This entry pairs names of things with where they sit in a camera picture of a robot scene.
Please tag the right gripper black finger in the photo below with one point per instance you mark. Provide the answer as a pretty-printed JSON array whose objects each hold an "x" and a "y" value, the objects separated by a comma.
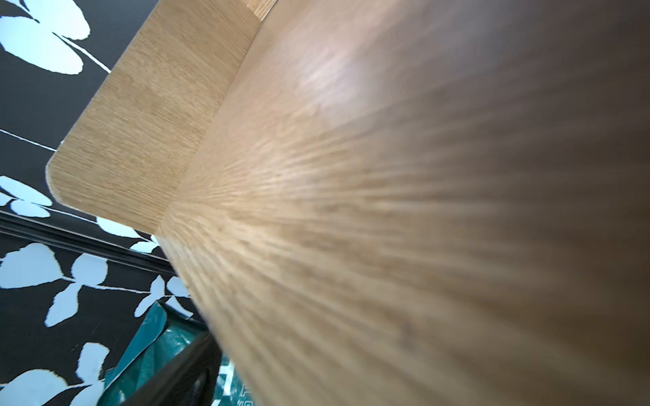
[{"x": 189, "y": 379}]

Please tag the dark green soil bag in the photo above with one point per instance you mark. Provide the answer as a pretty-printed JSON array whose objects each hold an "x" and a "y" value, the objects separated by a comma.
[{"x": 163, "y": 334}]

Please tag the wooden two-tier shelf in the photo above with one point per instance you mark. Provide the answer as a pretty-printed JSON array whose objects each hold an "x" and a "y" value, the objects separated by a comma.
[{"x": 391, "y": 202}]

